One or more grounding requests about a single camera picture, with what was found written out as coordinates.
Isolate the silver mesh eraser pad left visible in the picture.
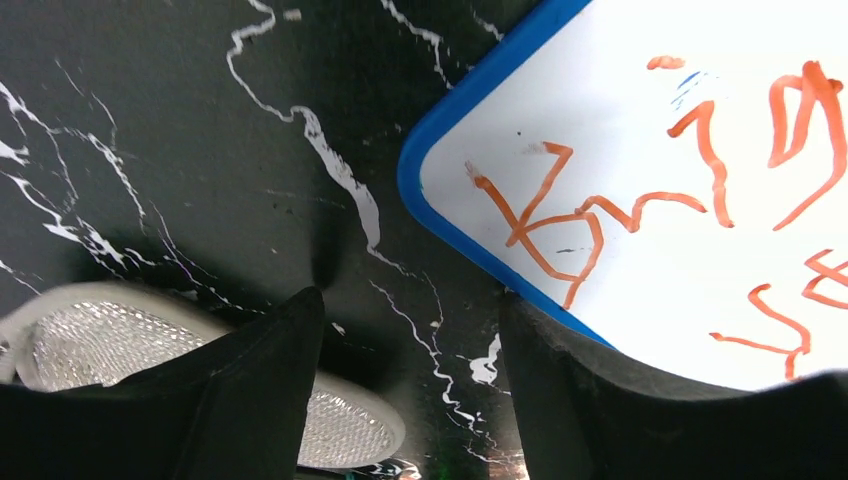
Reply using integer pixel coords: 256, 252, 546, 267
1, 282, 406, 470

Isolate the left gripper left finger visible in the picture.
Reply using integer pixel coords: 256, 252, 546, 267
1, 286, 325, 479

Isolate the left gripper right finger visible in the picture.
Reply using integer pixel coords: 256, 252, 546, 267
498, 293, 847, 479

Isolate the blue framed whiteboard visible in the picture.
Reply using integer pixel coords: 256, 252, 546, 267
398, 1, 847, 391

